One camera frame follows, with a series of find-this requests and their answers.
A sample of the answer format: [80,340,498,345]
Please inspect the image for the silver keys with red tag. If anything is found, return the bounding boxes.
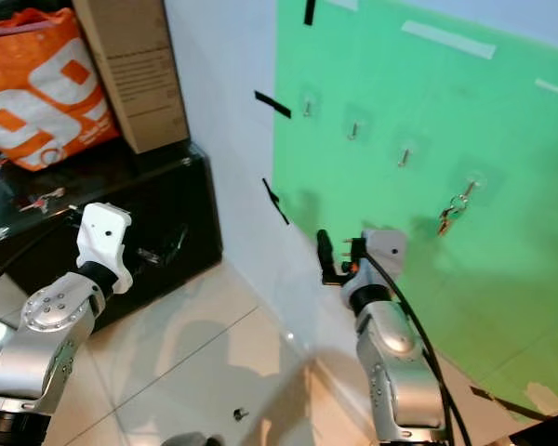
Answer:
[26,188,68,215]

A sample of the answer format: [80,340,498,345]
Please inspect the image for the glossy black cabinet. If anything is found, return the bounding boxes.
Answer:
[0,139,223,332]

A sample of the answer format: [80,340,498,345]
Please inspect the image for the long white tape strip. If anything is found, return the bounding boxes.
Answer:
[400,20,498,60]

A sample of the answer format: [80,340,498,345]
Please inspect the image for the grey robot foot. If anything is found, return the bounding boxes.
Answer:
[166,431,221,446]

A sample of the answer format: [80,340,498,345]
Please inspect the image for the brown cardboard box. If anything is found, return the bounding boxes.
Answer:
[72,0,193,156]

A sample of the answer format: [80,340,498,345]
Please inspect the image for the orange white shopping bag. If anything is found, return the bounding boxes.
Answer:
[0,7,133,174]

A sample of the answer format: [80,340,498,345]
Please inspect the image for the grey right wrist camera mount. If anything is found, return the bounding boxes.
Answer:
[361,229,409,282]

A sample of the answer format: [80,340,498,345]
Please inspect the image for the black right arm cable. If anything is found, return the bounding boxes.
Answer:
[365,251,473,446]

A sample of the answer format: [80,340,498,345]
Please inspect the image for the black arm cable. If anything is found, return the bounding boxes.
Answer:
[0,216,83,295]
[365,251,473,446]

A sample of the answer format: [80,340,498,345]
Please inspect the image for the brass keys on ring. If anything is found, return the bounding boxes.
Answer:
[437,191,473,237]

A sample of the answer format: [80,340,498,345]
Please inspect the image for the clear adhesive wall hook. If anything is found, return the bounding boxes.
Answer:
[298,87,323,120]
[454,164,492,207]
[392,132,427,172]
[342,107,371,145]

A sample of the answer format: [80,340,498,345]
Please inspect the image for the green wall sheet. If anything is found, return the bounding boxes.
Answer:
[271,0,558,421]

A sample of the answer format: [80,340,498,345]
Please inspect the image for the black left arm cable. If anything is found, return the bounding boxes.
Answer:
[0,216,83,295]

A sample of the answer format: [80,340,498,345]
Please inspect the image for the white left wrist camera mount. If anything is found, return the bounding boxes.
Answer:
[75,202,135,295]

